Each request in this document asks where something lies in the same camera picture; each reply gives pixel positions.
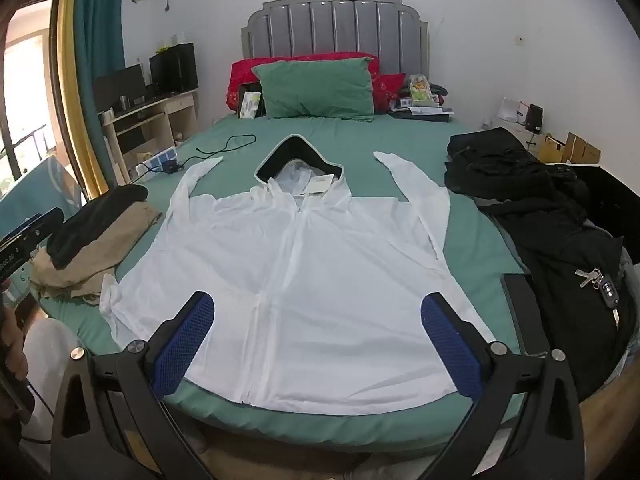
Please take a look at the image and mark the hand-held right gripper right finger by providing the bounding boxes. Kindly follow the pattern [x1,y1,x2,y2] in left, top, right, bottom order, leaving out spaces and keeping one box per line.
[420,291,586,480]

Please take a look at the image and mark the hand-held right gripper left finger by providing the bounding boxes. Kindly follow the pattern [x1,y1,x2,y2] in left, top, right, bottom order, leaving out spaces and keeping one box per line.
[50,290,221,480]

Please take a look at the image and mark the white hooded jacket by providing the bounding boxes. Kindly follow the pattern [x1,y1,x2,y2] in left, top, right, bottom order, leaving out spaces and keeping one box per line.
[99,134,498,417]

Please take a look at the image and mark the pile of black clothes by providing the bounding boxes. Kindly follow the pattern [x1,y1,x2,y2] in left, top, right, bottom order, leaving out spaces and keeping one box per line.
[445,127,626,401]

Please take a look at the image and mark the person's left hand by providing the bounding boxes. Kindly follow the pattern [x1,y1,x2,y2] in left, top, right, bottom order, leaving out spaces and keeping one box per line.
[0,305,28,383]

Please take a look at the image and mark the light blue cloth cover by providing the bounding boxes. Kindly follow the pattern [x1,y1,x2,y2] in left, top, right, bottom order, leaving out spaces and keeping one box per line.
[0,155,83,241]

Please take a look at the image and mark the black folded garment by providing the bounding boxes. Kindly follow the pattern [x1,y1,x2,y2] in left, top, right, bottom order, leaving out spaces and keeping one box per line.
[46,185,149,268]

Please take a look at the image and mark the beige folded pants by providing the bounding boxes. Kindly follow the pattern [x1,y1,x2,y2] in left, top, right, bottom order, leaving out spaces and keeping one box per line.
[30,202,163,306]

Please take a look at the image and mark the blue power strip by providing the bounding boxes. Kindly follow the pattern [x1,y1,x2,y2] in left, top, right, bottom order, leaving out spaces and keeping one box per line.
[145,146,180,171]

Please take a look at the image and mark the bunch of keys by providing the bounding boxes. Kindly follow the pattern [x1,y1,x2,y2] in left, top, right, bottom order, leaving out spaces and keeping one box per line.
[575,267,621,308]

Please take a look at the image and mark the black monitor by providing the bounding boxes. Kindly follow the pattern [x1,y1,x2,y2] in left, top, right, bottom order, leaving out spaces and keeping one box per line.
[94,64,147,111]

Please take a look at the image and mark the wooden desk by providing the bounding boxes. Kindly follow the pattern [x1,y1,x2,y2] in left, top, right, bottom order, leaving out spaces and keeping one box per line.
[100,91,200,186]

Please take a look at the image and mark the black glossy side table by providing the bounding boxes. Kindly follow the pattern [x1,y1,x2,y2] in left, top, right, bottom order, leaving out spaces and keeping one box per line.
[545,162,626,241]

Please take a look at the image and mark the brown paper bag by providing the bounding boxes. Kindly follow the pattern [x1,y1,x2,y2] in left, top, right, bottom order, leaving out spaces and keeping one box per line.
[537,134,567,163]

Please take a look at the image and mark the teal curtain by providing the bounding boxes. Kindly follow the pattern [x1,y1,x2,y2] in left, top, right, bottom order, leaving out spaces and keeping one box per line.
[75,0,126,196]

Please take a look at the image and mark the cardboard box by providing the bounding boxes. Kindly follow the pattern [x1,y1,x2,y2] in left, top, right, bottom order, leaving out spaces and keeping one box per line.
[565,132,602,166]

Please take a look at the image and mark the white wipes packet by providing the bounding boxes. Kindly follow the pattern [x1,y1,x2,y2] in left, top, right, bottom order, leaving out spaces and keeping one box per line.
[239,91,263,120]

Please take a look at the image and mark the white carton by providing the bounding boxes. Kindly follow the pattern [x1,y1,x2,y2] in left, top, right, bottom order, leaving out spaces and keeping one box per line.
[497,97,531,126]

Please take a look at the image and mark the black open box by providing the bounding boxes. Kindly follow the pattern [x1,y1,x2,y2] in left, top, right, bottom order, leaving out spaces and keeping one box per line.
[237,82,263,120]

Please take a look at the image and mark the green snack pack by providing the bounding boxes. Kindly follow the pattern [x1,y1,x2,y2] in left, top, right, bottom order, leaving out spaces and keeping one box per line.
[407,75,433,106]

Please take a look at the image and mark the red patterned pillow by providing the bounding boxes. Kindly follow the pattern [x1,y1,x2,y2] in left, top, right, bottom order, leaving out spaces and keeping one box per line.
[372,74,407,111]
[226,53,381,111]

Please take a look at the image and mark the green pillow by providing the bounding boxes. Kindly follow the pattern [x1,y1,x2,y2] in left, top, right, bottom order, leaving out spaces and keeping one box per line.
[256,56,376,122]

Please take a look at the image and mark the grey padded headboard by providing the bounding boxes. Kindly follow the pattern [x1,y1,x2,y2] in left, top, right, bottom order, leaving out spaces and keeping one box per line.
[241,0,431,76]

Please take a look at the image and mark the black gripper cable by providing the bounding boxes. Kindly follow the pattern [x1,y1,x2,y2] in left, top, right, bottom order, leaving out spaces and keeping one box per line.
[22,382,57,445]

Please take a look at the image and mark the black charging cable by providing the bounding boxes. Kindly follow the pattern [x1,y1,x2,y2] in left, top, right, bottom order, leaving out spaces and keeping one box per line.
[196,134,257,157]

